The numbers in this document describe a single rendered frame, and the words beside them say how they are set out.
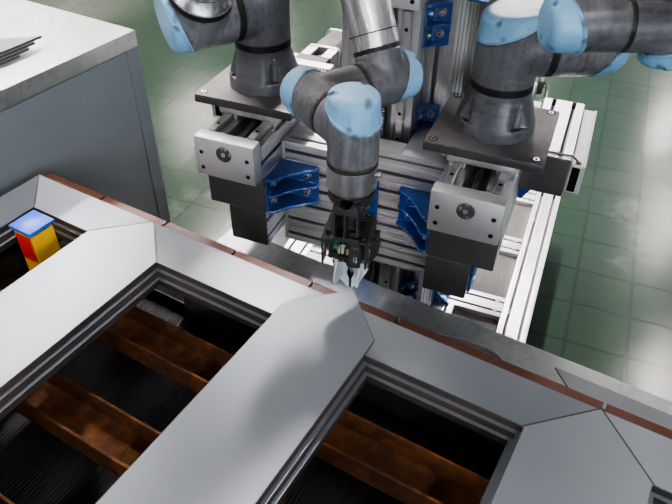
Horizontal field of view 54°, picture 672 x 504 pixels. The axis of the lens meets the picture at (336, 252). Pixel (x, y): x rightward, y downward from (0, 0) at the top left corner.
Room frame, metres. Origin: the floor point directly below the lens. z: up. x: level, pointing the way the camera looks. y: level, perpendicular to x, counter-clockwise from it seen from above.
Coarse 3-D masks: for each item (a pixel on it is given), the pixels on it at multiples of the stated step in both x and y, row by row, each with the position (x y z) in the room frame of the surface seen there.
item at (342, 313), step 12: (300, 300) 0.83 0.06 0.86; (312, 300) 0.83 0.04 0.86; (324, 300) 0.83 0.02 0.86; (336, 300) 0.83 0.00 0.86; (312, 312) 0.80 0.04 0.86; (324, 312) 0.80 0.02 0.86; (336, 312) 0.80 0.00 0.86; (348, 312) 0.80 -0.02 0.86; (360, 312) 0.80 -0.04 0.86; (336, 324) 0.77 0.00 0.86; (348, 324) 0.77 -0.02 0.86; (360, 324) 0.77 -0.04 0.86; (372, 336) 0.74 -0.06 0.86
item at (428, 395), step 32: (64, 224) 1.05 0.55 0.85; (128, 288) 0.86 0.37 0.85; (192, 288) 0.87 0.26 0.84; (96, 320) 0.79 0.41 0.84; (256, 320) 0.80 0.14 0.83; (64, 352) 0.72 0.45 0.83; (32, 384) 0.66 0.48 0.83; (352, 384) 0.66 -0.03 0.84; (384, 384) 0.67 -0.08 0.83; (416, 384) 0.66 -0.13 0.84; (0, 416) 0.60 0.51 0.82; (320, 416) 0.59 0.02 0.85; (448, 416) 0.61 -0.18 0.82; (480, 416) 0.60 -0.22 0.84; (512, 448) 0.54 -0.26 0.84; (288, 480) 0.50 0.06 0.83
